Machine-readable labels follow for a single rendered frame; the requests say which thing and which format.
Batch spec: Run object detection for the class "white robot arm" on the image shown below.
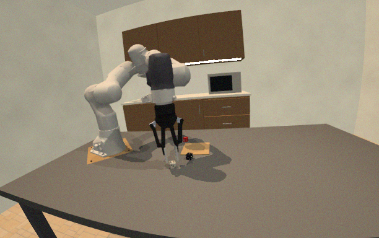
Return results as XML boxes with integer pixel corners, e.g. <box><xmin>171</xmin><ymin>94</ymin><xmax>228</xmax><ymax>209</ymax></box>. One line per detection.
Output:
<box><xmin>84</xmin><ymin>44</ymin><xmax>191</xmax><ymax>157</ymax></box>

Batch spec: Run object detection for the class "tan square mat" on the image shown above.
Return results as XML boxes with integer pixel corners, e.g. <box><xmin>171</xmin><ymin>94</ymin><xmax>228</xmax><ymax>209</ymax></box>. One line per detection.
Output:
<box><xmin>180</xmin><ymin>143</ymin><xmax>210</xmax><ymax>156</ymax></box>

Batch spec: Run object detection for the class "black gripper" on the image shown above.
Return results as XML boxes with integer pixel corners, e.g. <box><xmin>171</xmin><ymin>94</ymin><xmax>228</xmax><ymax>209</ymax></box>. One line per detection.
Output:
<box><xmin>149</xmin><ymin>103</ymin><xmax>184</xmax><ymax>163</ymax></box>

